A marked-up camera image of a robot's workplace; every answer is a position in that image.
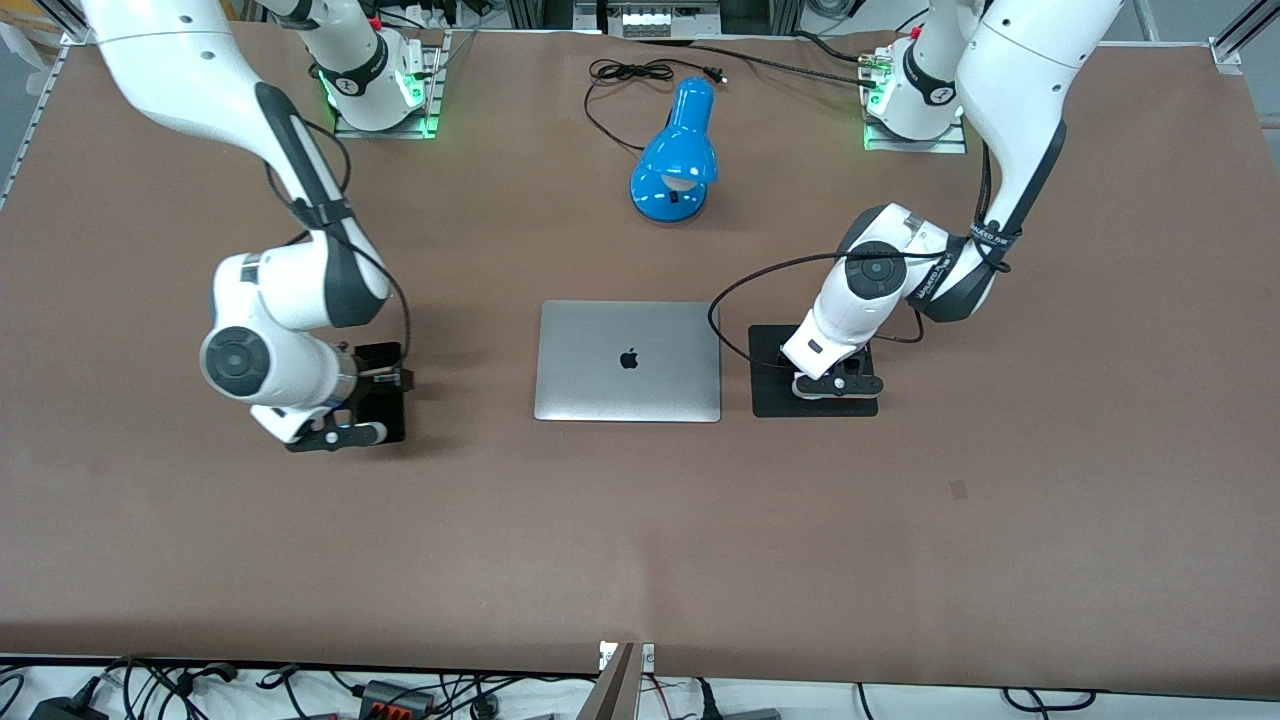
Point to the black power brick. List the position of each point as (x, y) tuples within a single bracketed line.
[(65, 710)]

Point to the silver laptop with apple logo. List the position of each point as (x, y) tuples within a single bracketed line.
[(627, 385)]

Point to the metal mounting bracket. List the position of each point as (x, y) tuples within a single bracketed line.
[(622, 685)]

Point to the metal table corner bracket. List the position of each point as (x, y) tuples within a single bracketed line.
[(1226, 52), (80, 33)]

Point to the black smartphone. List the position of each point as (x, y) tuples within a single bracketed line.
[(385, 432)]

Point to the black mouse pad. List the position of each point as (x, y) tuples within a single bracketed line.
[(770, 397)]

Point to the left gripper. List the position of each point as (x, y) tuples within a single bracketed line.
[(853, 366)]

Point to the aluminium frame rail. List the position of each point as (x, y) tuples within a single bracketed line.
[(30, 130)]

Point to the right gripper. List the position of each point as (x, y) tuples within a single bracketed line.
[(378, 377)]

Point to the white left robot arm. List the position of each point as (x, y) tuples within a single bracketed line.
[(1020, 80)]

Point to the black adapter with orange connectors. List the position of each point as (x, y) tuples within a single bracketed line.
[(395, 698)]

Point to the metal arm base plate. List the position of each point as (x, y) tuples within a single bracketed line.
[(915, 146), (400, 128)]

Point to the grey power strip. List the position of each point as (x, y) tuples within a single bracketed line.
[(660, 20)]

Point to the blue desk lamp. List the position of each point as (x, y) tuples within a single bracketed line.
[(675, 160)]

